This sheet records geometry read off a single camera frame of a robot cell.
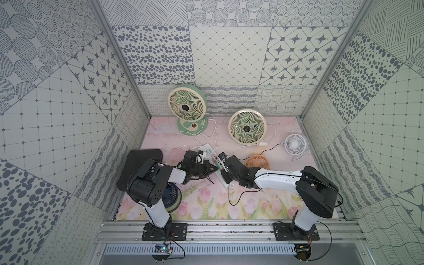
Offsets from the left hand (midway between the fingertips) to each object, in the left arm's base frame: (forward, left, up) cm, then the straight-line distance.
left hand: (218, 165), depth 90 cm
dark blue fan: (-17, +23, -2) cm, 29 cm away
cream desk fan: (+21, -17, +9) cm, 28 cm away
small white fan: (+13, -46, +3) cm, 48 cm away
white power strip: (+7, +5, 0) cm, 9 cm away
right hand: (-2, -4, -1) cm, 5 cm away
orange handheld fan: (+3, -22, +1) cm, 23 cm away
